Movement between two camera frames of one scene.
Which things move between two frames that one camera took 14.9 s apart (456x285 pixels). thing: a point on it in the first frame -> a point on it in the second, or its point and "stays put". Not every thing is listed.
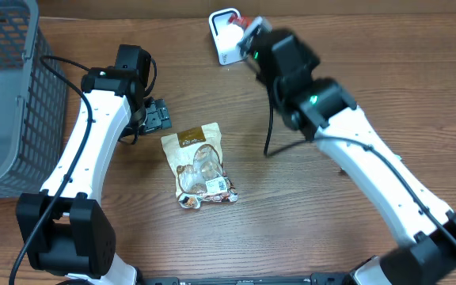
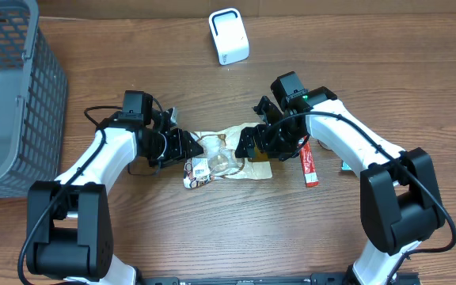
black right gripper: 309,62 -> 250,139
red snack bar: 243,21 -> 309,169
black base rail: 313,279 stays put
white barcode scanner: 226,36 stays put
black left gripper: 157,116 -> 173,146
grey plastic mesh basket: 20,104 stays put
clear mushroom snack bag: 195,160 -> 218,160
